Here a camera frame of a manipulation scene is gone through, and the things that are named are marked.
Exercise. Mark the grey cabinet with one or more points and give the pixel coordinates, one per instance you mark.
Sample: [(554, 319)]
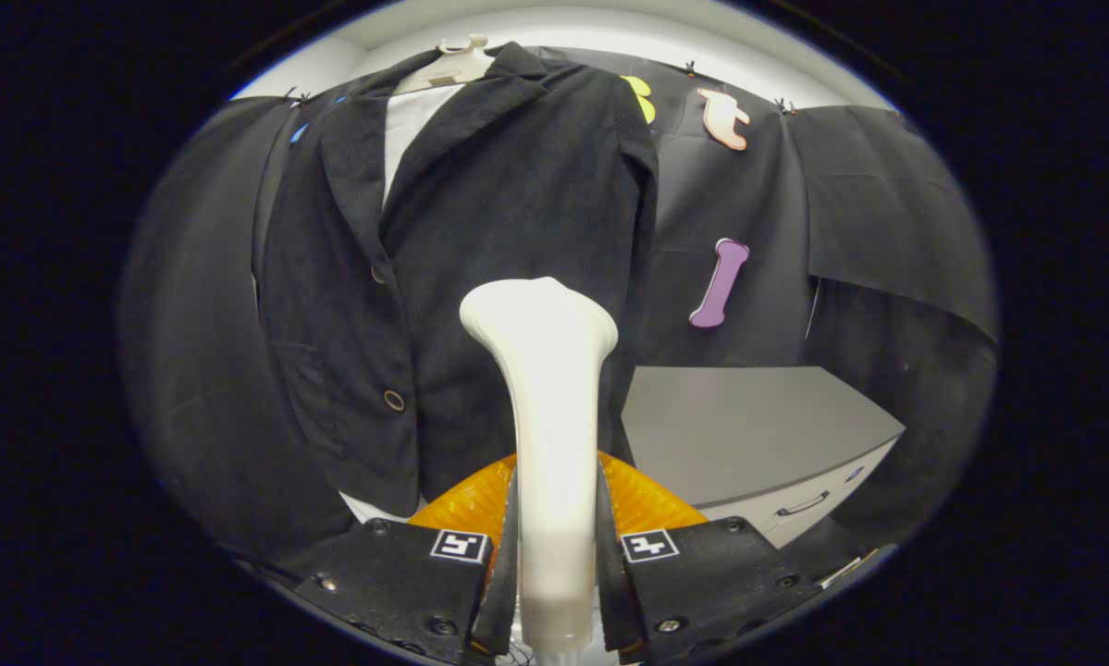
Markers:
[(748, 425)]

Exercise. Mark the black backdrop cloth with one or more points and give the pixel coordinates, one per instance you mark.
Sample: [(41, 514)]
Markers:
[(887, 185)]

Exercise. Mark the brown and white paper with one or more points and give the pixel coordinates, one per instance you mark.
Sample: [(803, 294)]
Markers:
[(841, 572)]

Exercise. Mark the white shirt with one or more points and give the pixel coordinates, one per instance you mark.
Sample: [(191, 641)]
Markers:
[(411, 129)]

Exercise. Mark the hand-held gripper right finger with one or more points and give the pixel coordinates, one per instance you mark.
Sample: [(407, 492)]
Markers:
[(609, 592)]

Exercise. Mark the black suit jacket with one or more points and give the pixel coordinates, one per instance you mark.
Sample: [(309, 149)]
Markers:
[(517, 203)]

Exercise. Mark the white clothes hanger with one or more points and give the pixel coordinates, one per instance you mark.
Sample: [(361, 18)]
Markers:
[(452, 67)]

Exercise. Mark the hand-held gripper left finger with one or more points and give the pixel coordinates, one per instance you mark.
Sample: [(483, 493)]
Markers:
[(508, 573)]

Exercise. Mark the white garment steamer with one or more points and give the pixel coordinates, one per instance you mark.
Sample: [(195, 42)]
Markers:
[(549, 416)]

